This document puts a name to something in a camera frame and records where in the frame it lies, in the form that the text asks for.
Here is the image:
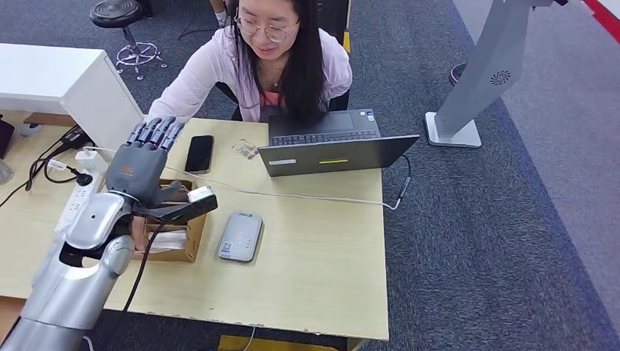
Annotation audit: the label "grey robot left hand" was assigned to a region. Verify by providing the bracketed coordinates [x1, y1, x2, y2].
[105, 116, 191, 208]

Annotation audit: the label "white card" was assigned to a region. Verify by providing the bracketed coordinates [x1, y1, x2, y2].
[150, 231, 187, 244]
[147, 241, 187, 253]

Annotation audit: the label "clear plastic card sleeve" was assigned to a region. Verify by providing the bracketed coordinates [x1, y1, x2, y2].
[231, 139, 260, 161]

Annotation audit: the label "grey card reader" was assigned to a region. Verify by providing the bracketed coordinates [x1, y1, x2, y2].
[217, 211, 265, 264]

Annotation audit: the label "person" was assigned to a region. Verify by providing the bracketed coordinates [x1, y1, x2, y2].
[147, 0, 354, 124]
[209, 0, 229, 28]

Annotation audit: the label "white charger block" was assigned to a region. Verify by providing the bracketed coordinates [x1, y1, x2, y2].
[75, 148, 110, 174]

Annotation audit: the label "white power strip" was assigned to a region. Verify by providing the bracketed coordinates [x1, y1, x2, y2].
[54, 169, 105, 233]

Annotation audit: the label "black smartphone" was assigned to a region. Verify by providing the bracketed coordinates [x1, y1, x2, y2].
[184, 135, 214, 175]

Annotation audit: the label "white cabinet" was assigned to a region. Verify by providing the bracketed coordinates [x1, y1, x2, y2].
[0, 42, 145, 162]

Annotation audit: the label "black power brick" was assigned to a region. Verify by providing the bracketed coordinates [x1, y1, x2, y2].
[61, 124, 93, 150]

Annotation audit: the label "brown wooden slot organizer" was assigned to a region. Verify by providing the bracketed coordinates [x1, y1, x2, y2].
[129, 179, 208, 264]

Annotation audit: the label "brown wooden board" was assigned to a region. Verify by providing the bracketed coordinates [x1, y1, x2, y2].
[24, 112, 78, 128]

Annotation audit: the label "grey desk object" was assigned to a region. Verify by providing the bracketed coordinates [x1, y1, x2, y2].
[0, 157, 16, 185]

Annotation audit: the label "black desk object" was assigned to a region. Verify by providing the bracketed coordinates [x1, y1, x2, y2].
[0, 113, 17, 159]

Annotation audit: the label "black round stool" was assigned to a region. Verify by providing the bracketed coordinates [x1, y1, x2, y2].
[89, 0, 169, 81]

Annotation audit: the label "clear-rimmed eyeglasses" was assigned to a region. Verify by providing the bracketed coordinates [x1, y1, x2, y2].
[235, 14, 300, 44]

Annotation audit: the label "grey laptop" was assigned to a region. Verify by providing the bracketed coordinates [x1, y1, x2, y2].
[257, 108, 421, 178]

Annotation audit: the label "yellow object under desk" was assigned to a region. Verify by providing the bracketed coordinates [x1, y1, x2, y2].
[218, 335, 340, 351]

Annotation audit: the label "grey kiosk stand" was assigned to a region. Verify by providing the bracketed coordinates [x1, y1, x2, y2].
[424, 0, 572, 149]

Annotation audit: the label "black plug with cable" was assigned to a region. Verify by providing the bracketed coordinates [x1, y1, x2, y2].
[43, 157, 94, 187]

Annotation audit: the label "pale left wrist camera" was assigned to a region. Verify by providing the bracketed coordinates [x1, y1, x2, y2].
[133, 185, 219, 224]

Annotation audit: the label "black camera cable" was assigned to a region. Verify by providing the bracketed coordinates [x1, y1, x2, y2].
[121, 222, 163, 314]

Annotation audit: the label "black power brick cable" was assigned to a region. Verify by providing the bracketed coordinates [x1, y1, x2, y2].
[0, 143, 74, 209]

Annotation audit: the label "black floor cable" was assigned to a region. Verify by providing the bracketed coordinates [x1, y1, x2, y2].
[176, 19, 219, 42]

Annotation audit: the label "white charging cable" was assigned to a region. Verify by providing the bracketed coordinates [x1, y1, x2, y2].
[84, 145, 402, 211]

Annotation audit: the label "black laptop adapter cable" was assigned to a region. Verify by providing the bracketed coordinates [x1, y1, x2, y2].
[396, 154, 412, 205]

